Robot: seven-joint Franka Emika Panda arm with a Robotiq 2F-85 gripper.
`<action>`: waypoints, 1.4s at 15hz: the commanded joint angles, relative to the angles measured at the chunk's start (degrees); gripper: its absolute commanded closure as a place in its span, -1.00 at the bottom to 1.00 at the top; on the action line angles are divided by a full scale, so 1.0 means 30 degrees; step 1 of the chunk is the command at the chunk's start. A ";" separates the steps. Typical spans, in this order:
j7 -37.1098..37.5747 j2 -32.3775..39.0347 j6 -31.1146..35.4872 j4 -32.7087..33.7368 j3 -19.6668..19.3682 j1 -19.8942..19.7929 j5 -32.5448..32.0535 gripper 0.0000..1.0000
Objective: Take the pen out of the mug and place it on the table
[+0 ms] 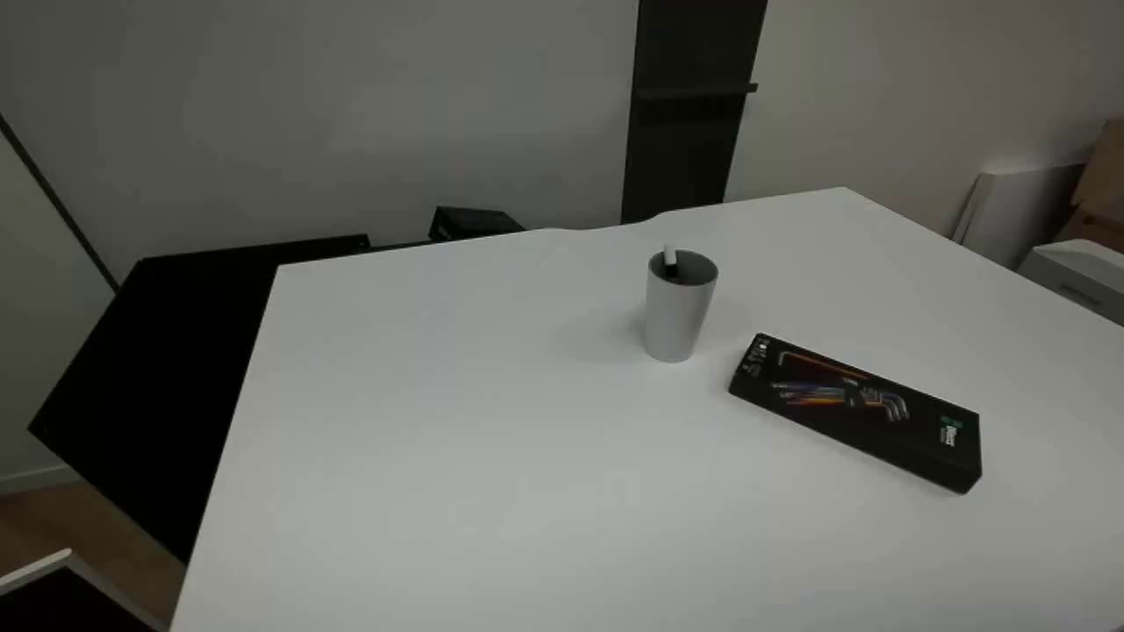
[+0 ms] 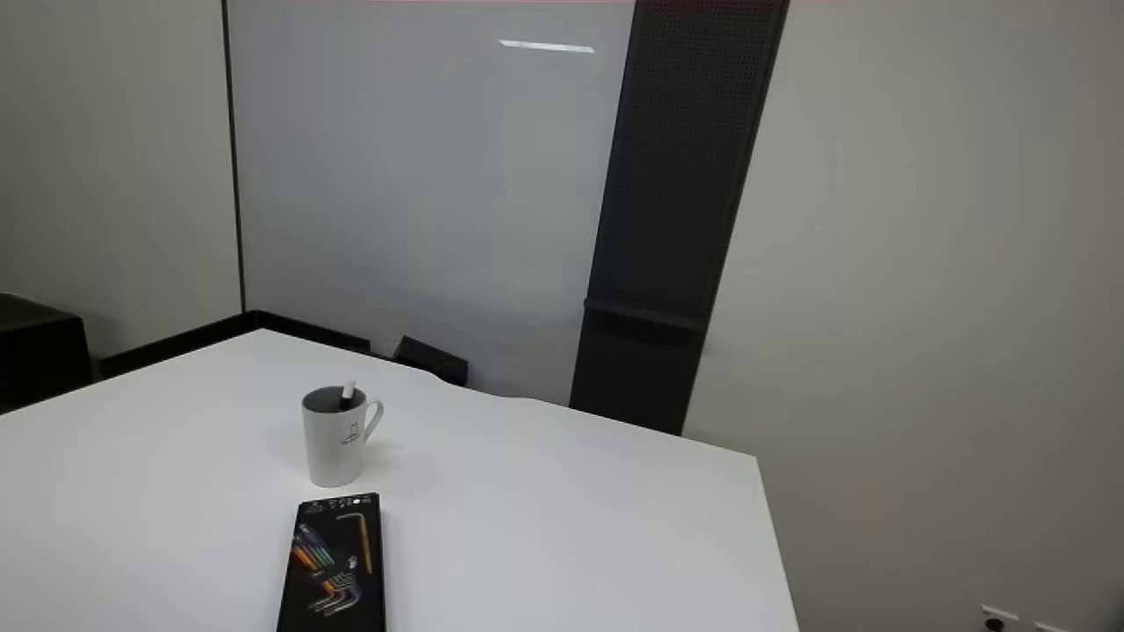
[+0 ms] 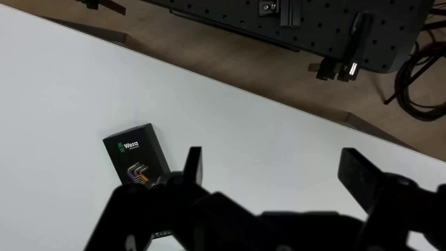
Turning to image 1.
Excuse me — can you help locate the white appliance at right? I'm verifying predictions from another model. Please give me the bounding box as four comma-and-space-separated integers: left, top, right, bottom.
1020, 240, 1124, 327

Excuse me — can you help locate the brown cardboard box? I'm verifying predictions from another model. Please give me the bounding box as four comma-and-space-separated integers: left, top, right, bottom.
1063, 117, 1124, 253

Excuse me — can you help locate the white ceramic mug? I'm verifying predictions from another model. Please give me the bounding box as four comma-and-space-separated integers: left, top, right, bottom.
642, 247, 719, 361

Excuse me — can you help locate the dark wall pillar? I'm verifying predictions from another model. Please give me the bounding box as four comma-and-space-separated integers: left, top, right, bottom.
623, 0, 769, 223

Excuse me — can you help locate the black flat tool box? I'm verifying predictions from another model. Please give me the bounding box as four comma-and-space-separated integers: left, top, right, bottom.
726, 335, 982, 495

